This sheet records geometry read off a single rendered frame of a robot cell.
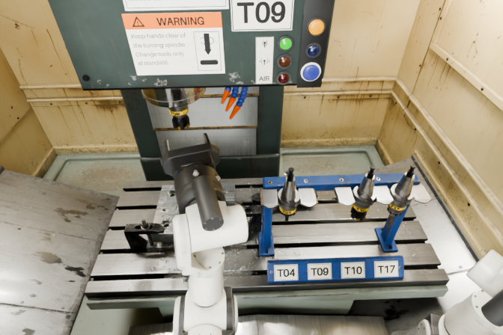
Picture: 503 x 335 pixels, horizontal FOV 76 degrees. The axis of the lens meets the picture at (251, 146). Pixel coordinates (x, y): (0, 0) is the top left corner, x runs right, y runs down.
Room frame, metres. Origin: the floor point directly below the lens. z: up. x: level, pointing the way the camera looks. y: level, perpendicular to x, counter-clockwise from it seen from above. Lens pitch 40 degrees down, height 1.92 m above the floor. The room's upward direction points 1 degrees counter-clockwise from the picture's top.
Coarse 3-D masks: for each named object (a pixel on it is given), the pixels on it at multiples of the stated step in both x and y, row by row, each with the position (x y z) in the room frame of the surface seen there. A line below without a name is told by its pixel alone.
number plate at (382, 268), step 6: (378, 264) 0.56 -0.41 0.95; (384, 264) 0.56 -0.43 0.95; (390, 264) 0.56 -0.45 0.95; (396, 264) 0.56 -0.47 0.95; (378, 270) 0.55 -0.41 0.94; (384, 270) 0.55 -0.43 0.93; (390, 270) 0.55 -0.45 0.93; (396, 270) 0.55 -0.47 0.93; (378, 276) 0.54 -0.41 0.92; (384, 276) 0.54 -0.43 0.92; (390, 276) 0.54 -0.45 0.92; (396, 276) 0.54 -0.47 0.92
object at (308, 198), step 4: (296, 188) 0.66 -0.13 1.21; (300, 188) 0.65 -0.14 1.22; (304, 188) 0.65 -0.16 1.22; (308, 188) 0.65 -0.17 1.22; (312, 188) 0.65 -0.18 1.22; (300, 192) 0.64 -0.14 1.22; (304, 192) 0.64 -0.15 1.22; (308, 192) 0.64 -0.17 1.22; (312, 192) 0.64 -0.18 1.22; (300, 196) 0.62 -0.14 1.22; (304, 196) 0.62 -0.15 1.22; (308, 196) 0.62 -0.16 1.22; (312, 196) 0.62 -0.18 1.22; (316, 196) 0.63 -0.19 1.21; (300, 200) 0.61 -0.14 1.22; (304, 200) 0.61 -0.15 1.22; (308, 200) 0.61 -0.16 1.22; (312, 200) 0.61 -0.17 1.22; (316, 200) 0.61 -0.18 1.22; (300, 204) 0.60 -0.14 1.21; (304, 204) 0.59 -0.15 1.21; (308, 204) 0.59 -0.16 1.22; (312, 204) 0.59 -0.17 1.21; (316, 204) 0.60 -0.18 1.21
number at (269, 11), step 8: (256, 0) 0.52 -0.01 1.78; (264, 0) 0.52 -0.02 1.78; (272, 0) 0.52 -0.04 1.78; (280, 0) 0.52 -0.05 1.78; (288, 0) 0.52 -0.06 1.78; (256, 8) 0.52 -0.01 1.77; (264, 8) 0.52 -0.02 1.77; (272, 8) 0.52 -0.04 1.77; (280, 8) 0.52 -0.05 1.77; (288, 8) 0.52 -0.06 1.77; (256, 16) 0.52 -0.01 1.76; (264, 16) 0.52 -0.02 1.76; (272, 16) 0.52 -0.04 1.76; (280, 16) 0.52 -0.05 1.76; (288, 16) 0.52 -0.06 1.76; (256, 24) 0.52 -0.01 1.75; (264, 24) 0.52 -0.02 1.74; (272, 24) 0.52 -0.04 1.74; (280, 24) 0.52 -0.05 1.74
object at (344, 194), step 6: (336, 186) 0.66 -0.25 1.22; (342, 186) 0.66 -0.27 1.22; (348, 186) 0.66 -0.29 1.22; (336, 192) 0.64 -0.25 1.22; (342, 192) 0.64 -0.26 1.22; (348, 192) 0.64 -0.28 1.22; (342, 198) 0.61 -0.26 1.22; (348, 198) 0.61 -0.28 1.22; (354, 198) 0.61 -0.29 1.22; (342, 204) 0.60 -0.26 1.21; (348, 204) 0.59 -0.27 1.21
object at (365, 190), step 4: (364, 180) 0.62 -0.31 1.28; (368, 180) 0.61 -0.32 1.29; (372, 180) 0.61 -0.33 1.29; (360, 184) 0.63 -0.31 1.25; (364, 184) 0.62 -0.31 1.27; (368, 184) 0.61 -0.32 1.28; (372, 184) 0.61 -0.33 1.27; (360, 188) 0.62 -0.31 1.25; (364, 188) 0.61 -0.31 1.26; (368, 188) 0.61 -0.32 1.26; (372, 188) 0.61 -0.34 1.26; (360, 192) 0.62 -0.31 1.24; (364, 192) 0.61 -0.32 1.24; (368, 192) 0.61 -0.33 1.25; (372, 192) 0.61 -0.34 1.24; (360, 196) 0.61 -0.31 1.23; (364, 196) 0.61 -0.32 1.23; (368, 196) 0.61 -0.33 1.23
